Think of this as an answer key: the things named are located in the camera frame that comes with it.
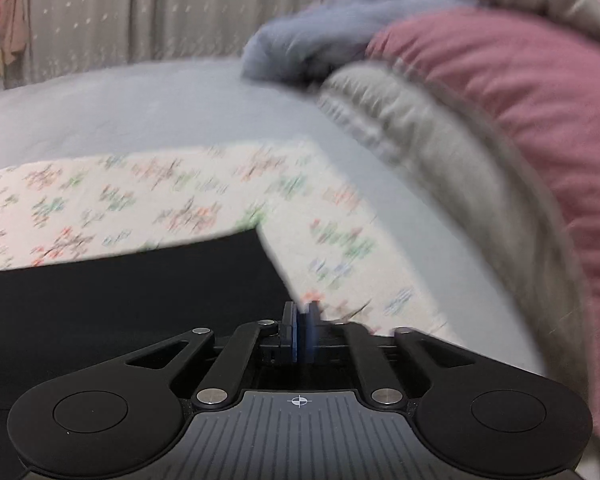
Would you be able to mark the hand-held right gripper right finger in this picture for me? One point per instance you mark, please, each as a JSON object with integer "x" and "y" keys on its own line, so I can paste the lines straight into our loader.
{"x": 310, "y": 334}

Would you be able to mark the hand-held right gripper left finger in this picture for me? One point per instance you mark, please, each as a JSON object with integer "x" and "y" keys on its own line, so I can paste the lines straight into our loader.
{"x": 292, "y": 334}

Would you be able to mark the black pants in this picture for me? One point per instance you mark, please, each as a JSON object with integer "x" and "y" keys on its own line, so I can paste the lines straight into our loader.
{"x": 130, "y": 305}

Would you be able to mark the floral printed blanket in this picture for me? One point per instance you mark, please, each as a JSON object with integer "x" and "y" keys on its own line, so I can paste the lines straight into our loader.
{"x": 180, "y": 195}

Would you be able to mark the blue-grey fuzzy cloth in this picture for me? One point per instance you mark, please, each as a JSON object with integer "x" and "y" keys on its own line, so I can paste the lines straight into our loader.
{"x": 305, "y": 40}

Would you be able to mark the pink and grey quilt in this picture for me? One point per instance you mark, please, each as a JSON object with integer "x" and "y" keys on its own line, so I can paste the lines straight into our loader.
{"x": 505, "y": 110}

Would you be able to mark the grey dotted curtain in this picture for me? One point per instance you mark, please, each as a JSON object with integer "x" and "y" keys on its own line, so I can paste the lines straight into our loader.
{"x": 130, "y": 10}

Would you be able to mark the pale pink garment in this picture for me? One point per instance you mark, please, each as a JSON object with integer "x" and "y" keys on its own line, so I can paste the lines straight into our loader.
{"x": 11, "y": 25}

